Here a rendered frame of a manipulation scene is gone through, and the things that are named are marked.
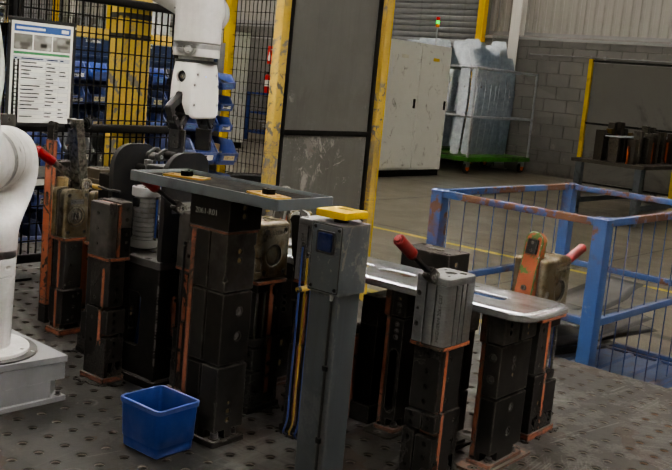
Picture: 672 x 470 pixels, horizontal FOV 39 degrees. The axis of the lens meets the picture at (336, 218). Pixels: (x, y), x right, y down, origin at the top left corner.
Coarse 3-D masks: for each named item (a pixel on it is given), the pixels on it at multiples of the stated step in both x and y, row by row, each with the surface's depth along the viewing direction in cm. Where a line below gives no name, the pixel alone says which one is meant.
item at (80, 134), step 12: (72, 120) 220; (84, 120) 223; (72, 132) 221; (84, 132) 221; (72, 144) 222; (84, 144) 222; (72, 156) 223; (84, 156) 222; (72, 168) 224; (84, 168) 223
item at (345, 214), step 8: (320, 208) 148; (328, 208) 149; (336, 208) 149; (344, 208) 150; (352, 208) 151; (328, 216) 147; (336, 216) 146; (344, 216) 145; (352, 216) 146; (360, 216) 148
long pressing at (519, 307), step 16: (288, 256) 190; (368, 272) 182; (384, 272) 183; (400, 272) 186; (416, 272) 186; (400, 288) 172; (480, 288) 177; (496, 288) 178; (480, 304) 162; (496, 304) 164; (512, 304) 166; (528, 304) 167; (544, 304) 168; (560, 304) 169; (512, 320) 158; (528, 320) 158
